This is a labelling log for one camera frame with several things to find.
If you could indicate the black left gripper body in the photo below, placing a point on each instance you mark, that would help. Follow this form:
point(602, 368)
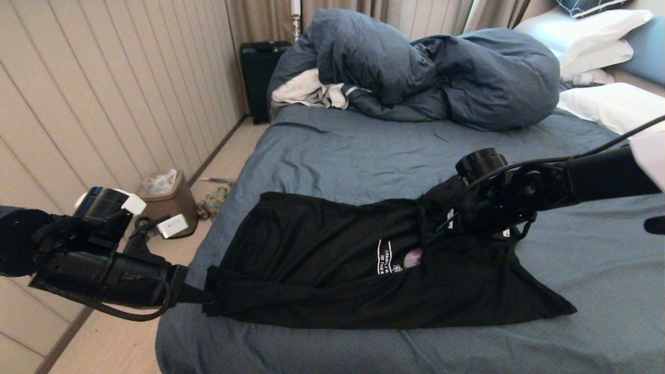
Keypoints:
point(145, 280)

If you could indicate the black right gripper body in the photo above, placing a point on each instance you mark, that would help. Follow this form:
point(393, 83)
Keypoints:
point(483, 218)

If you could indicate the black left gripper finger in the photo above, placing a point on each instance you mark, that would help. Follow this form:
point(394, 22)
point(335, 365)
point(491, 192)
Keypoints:
point(197, 299)
point(197, 291)

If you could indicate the black moon print t-shirt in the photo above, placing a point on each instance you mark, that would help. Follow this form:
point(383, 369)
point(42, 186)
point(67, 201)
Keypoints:
point(322, 270)

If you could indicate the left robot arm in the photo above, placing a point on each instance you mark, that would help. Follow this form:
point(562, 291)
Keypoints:
point(52, 249)

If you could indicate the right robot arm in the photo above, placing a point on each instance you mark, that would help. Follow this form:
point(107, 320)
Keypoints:
point(597, 176)

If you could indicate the beige trash bin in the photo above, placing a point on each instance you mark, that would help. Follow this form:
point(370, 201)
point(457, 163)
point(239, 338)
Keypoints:
point(171, 205)

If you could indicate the multicoloured rag mop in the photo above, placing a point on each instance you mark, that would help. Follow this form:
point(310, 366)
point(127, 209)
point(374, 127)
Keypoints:
point(214, 201)

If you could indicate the clear plastic bin bag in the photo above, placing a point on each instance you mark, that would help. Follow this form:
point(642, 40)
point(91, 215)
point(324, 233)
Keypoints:
point(160, 183)

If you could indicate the blue bed sheet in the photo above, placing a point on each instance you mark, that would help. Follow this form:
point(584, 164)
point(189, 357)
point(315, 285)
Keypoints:
point(363, 150)

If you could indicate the dark blue duvet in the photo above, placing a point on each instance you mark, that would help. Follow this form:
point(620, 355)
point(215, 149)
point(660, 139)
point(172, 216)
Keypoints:
point(467, 78)

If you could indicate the flat white pillow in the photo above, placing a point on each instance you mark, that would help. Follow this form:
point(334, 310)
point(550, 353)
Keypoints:
point(602, 58)

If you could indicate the white crumpled cloth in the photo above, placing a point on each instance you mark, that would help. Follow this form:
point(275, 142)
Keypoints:
point(304, 88)

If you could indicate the large white pillow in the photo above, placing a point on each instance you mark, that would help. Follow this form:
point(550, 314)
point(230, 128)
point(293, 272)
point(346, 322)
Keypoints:
point(597, 28)

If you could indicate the black suitcase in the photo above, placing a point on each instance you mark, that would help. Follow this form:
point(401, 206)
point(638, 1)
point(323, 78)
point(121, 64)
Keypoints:
point(260, 78)

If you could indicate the light blue headboard cushion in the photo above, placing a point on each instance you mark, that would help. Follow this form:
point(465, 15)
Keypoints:
point(649, 52)

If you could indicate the dark patterned cushion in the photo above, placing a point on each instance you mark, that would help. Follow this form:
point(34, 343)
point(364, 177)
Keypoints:
point(587, 6)

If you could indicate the beige curtain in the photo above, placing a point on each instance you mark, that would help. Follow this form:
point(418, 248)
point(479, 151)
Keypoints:
point(260, 21)

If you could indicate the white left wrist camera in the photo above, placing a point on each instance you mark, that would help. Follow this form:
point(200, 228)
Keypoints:
point(172, 226)

